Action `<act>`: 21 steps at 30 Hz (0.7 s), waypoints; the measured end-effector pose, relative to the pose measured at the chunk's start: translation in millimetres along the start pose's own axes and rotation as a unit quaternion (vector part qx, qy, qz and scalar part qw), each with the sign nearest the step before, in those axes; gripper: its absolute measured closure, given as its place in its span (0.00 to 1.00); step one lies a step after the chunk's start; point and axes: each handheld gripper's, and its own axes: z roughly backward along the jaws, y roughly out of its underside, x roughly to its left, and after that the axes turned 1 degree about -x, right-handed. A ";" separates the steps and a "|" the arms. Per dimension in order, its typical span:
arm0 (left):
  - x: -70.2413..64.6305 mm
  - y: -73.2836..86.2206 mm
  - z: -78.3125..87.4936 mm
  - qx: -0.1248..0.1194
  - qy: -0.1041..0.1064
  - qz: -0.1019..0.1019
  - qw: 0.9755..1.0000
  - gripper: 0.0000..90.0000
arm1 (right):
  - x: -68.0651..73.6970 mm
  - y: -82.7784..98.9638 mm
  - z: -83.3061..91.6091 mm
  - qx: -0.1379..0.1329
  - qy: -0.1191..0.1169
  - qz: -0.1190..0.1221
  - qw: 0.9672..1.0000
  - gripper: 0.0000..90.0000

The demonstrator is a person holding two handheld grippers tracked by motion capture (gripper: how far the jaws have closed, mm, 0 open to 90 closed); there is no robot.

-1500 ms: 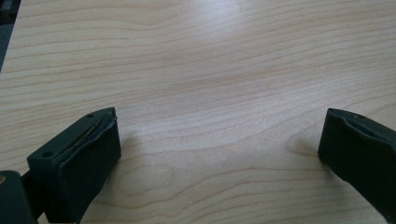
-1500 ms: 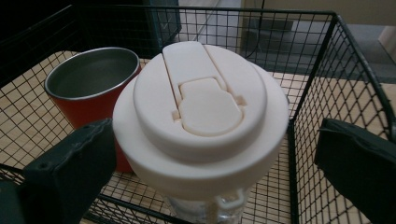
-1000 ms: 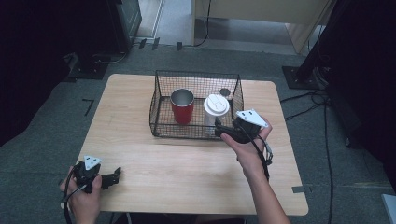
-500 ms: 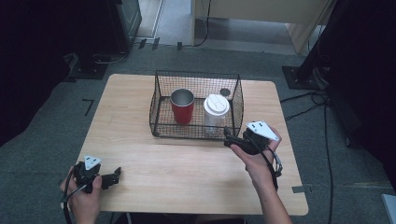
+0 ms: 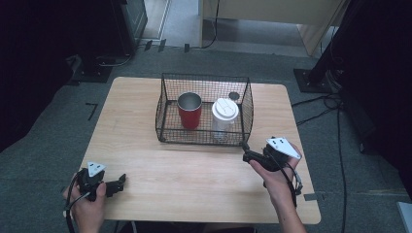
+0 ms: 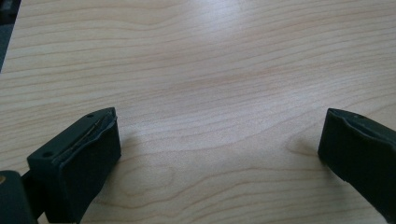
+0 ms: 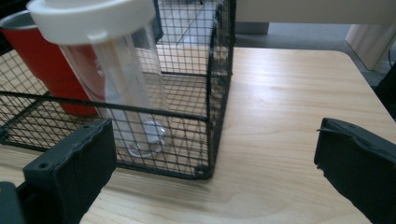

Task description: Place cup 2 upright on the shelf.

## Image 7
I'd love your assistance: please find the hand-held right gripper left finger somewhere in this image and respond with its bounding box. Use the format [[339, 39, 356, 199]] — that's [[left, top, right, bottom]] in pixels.
[[18, 118, 119, 224]]

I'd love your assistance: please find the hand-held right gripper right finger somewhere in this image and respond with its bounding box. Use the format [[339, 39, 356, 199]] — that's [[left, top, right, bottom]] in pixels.
[[313, 117, 396, 224]]

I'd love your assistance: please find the red cup with steel interior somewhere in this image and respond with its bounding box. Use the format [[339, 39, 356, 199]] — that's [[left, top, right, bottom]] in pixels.
[[0, 8, 106, 118]]

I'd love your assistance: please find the clear cup with white lid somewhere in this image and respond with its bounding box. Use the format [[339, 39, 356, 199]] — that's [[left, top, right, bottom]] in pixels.
[[25, 0, 173, 159]]

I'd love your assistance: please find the black wire mesh basket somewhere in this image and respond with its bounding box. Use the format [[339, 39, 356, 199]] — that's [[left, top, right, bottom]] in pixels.
[[0, 0, 237, 181]]

